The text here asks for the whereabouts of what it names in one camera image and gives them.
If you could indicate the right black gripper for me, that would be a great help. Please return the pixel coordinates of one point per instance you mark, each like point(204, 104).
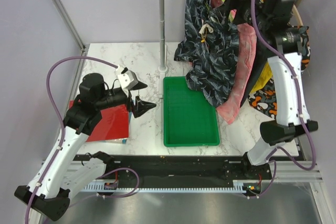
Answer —
point(237, 4)

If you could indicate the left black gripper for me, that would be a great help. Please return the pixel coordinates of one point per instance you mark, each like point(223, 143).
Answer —
point(130, 100)

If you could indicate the dark patterned shorts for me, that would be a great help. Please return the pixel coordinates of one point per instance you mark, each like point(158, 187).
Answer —
point(211, 45)

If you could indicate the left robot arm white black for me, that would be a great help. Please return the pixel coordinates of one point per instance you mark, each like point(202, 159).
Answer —
point(49, 192)

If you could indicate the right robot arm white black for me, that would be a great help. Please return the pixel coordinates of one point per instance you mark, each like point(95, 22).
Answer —
point(281, 47)

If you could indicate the yellow shorts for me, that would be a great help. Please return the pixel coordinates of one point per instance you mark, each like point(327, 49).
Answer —
point(264, 77)

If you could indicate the camouflage patterned shorts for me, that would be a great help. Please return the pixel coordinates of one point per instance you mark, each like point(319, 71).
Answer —
point(265, 100)

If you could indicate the pink dress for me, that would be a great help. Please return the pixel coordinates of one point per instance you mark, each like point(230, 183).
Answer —
point(247, 48)

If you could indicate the red folder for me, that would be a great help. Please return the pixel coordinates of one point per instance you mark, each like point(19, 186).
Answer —
point(88, 124)

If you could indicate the green plastic tray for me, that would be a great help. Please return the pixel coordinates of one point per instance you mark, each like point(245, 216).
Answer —
point(188, 119)

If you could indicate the dark navy garment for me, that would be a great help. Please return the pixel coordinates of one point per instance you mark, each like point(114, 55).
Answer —
point(257, 68)

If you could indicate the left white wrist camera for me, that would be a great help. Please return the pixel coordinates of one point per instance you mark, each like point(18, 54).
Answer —
point(127, 79)

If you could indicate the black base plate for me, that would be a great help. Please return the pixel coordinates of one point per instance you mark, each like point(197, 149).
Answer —
point(164, 172)

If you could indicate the aluminium frame post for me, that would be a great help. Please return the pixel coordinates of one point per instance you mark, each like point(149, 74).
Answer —
point(69, 24)

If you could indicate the white cable duct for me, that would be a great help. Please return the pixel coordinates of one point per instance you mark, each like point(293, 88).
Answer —
point(99, 186)

